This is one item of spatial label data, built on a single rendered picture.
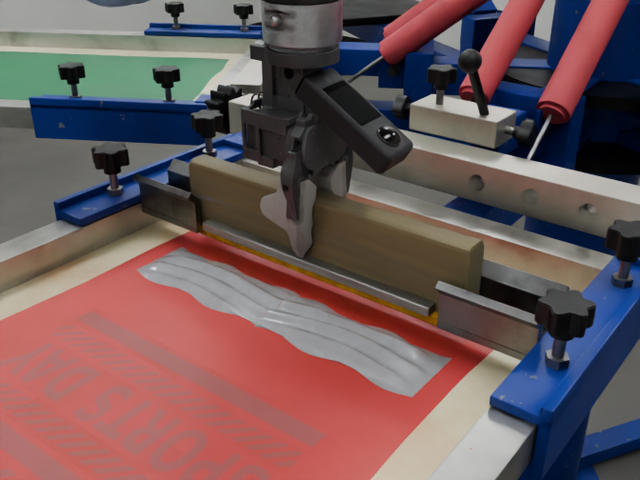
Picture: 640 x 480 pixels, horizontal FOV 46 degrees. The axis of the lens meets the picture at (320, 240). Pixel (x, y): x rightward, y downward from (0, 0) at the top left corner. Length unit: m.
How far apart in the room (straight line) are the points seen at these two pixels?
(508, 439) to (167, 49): 1.42
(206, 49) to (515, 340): 1.27
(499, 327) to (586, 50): 0.58
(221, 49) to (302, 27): 1.11
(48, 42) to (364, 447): 1.50
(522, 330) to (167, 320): 0.34
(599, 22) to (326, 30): 0.58
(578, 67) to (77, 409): 0.81
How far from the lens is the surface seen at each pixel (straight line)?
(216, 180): 0.85
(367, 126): 0.71
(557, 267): 0.85
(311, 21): 0.70
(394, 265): 0.73
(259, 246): 0.82
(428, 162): 0.96
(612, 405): 2.30
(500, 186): 0.92
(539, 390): 0.62
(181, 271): 0.84
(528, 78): 1.40
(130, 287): 0.84
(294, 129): 0.72
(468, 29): 1.72
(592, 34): 1.19
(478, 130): 0.97
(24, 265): 0.88
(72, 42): 1.92
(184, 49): 1.82
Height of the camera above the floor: 1.37
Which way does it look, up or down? 27 degrees down
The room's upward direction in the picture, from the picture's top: straight up
